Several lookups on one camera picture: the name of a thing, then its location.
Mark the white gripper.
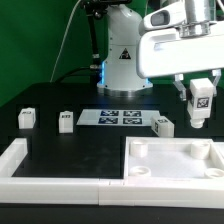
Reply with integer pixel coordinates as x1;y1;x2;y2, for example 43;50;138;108
137;27;224;101

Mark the white square table top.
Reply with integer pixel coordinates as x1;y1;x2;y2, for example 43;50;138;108
124;137;224;179

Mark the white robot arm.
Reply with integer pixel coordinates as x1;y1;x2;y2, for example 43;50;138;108
97;0;224;97

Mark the white sheet with markers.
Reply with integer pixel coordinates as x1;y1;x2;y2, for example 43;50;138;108
77;109;160;126

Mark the white left fence piece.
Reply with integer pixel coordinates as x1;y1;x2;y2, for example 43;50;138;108
0;138;28;178

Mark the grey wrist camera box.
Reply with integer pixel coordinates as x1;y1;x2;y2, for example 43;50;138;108
139;5;185;35

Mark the black cable bundle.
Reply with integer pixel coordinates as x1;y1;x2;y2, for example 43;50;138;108
55;0;133;84

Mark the white cable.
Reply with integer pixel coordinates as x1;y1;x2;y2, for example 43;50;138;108
49;0;83;83

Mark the white front fence rail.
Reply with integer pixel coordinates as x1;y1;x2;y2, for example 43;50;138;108
0;178;224;209

